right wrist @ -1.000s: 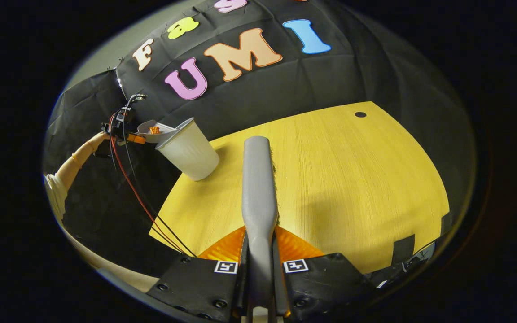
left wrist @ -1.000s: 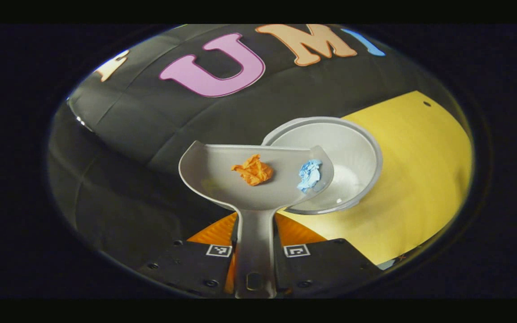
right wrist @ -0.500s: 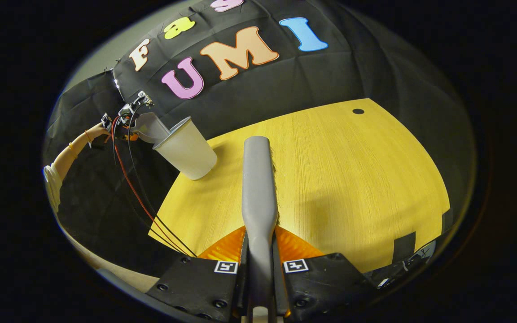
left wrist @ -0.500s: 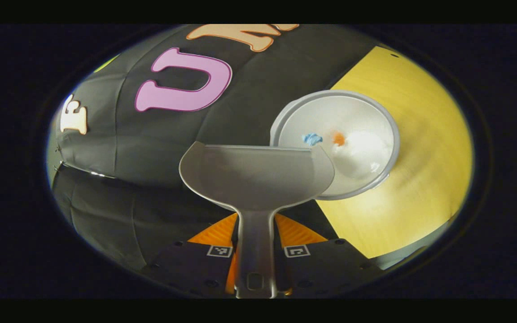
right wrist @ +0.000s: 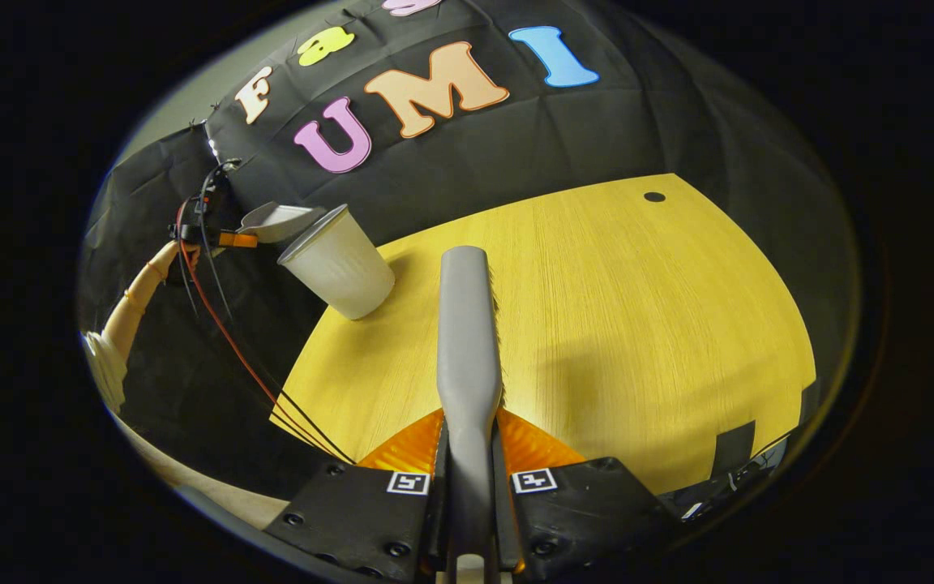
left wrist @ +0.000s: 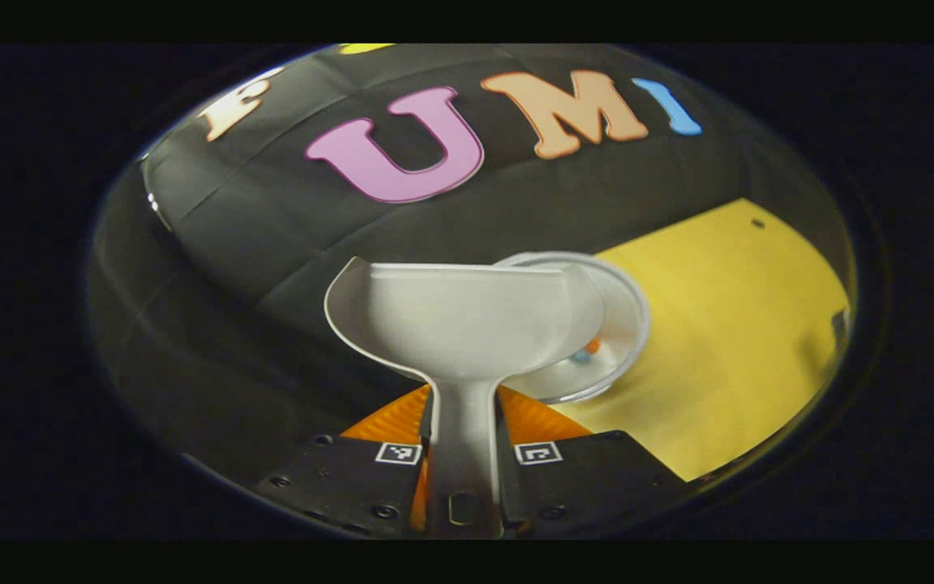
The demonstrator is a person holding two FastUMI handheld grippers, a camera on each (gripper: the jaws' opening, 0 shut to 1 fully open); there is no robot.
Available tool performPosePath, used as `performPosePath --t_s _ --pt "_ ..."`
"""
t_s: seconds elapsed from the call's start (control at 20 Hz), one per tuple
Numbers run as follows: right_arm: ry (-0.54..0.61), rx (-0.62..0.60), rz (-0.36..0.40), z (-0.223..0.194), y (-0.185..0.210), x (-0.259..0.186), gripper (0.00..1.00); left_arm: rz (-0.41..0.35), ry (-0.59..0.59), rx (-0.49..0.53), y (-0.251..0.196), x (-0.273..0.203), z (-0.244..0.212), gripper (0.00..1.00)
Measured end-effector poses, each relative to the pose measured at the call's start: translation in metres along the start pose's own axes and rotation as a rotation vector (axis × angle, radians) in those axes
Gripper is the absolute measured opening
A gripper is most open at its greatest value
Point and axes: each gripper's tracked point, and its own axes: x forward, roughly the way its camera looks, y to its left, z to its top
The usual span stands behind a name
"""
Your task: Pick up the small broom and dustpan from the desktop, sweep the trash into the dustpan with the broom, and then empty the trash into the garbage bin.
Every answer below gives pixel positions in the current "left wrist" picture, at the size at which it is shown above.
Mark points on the grey dustpan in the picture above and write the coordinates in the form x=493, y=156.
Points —
x=467, y=324

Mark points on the white ribbed garbage bin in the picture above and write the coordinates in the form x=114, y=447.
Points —
x=625, y=324

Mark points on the black backdrop cloth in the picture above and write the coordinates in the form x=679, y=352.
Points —
x=272, y=243

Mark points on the wooden desktop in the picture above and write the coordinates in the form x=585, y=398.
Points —
x=718, y=324

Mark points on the orange wrapper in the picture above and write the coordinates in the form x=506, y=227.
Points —
x=593, y=346

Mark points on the blue wrapper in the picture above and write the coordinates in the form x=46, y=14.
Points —
x=580, y=357

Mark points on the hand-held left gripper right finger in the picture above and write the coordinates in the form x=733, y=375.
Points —
x=580, y=478

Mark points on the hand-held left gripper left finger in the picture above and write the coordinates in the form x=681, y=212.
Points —
x=353, y=487

